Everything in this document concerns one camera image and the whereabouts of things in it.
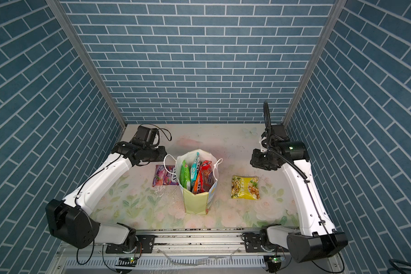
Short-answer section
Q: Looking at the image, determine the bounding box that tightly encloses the red snack packet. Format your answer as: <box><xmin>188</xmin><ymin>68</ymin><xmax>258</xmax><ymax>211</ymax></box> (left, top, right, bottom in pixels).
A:
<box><xmin>200</xmin><ymin>161</ymin><xmax>214</xmax><ymax>193</ymax></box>

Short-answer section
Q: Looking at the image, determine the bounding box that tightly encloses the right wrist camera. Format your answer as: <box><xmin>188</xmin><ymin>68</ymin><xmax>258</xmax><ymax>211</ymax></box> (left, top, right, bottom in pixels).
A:
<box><xmin>260</xmin><ymin>135</ymin><xmax>269</xmax><ymax>149</ymax></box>

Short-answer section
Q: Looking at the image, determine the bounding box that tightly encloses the black mounting plate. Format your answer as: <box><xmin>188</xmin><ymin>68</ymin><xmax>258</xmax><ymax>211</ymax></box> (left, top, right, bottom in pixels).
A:
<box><xmin>241</xmin><ymin>232</ymin><xmax>271</xmax><ymax>253</ymax></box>
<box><xmin>105</xmin><ymin>235</ymin><xmax>156</xmax><ymax>255</ymax></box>

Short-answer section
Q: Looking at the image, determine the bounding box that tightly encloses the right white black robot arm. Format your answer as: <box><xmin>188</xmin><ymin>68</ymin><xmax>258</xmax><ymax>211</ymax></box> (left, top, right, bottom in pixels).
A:
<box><xmin>250</xmin><ymin>141</ymin><xmax>348</xmax><ymax>263</ymax></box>

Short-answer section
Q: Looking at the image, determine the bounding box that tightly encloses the purple Fox's candy packet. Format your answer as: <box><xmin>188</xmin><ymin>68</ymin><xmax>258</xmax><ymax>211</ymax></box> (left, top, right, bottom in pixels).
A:
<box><xmin>153</xmin><ymin>165</ymin><xmax>179</xmax><ymax>187</ymax></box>

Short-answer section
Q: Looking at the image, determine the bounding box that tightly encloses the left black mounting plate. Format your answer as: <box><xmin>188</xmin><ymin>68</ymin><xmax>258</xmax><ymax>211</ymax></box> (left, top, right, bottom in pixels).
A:
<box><xmin>105</xmin><ymin>235</ymin><xmax>156</xmax><ymax>255</ymax></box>

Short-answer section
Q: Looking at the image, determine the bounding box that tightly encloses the floral paper gift bag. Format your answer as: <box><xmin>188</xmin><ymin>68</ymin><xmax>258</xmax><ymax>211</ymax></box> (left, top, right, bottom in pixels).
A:
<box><xmin>175</xmin><ymin>149</ymin><xmax>222</xmax><ymax>214</ymax></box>

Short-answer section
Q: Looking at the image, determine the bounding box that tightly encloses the yellow green snack packet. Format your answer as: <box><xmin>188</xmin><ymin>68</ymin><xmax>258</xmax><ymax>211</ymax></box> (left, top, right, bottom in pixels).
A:
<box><xmin>231</xmin><ymin>175</ymin><xmax>260</xmax><ymax>200</ymax></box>

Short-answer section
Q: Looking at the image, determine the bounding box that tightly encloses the teal snack packet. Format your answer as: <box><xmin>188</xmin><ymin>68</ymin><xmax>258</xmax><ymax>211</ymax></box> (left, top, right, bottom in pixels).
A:
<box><xmin>190</xmin><ymin>152</ymin><xmax>200</xmax><ymax>184</ymax></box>

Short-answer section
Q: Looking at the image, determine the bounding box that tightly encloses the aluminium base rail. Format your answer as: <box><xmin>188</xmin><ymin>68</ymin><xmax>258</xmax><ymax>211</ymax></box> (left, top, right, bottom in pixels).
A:
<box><xmin>48</xmin><ymin>228</ymin><xmax>347</xmax><ymax>274</ymax></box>

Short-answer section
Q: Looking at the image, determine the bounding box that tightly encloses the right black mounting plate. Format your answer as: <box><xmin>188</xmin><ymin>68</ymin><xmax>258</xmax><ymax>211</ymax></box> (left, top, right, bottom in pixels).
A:
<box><xmin>241</xmin><ymin>232</ymin><xmax>271</xmax><ymax>253</ymax></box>

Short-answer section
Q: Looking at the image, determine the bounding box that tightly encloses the white slotted cable duct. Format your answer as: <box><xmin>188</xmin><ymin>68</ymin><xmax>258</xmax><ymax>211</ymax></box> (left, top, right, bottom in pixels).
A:
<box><xmin>65</xmin><ymin>256</ymin><xmax>266</xmax><ymax>270</ymax></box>

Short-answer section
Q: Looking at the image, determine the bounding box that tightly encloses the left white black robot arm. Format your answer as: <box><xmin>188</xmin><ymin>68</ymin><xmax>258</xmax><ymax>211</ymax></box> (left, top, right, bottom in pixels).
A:
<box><xmin>46</xmin><ymin>124</ymin><xmax>172</xmax><ymax>253</ymax></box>

